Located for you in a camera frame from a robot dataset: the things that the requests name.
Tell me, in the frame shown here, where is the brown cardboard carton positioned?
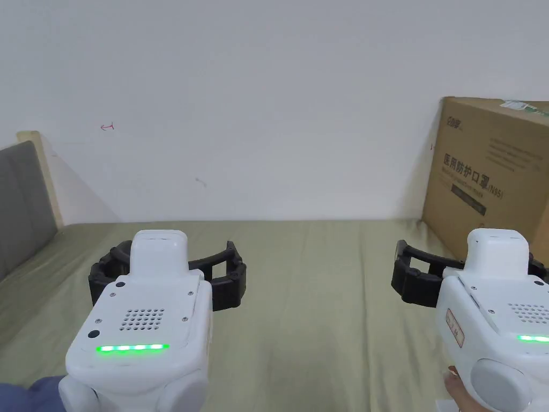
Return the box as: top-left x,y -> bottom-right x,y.
420,96 -> 549,277

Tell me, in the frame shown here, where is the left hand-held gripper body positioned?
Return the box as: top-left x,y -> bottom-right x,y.
57,229 -> 213,412

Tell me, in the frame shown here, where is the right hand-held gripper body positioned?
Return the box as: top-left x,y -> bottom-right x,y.
435,227 -> 549,412

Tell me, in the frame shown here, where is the grey padded headboard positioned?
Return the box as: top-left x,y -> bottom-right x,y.
0,130 -> 65,283

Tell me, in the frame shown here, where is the person's right hand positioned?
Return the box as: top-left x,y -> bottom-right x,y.
443,364 -> 473,412

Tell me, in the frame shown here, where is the bed with pale green sheet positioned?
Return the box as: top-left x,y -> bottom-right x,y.
0,220 -> 549,412

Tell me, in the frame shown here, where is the dark blue shirt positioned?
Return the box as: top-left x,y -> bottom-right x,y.
0,375 -> 66,412

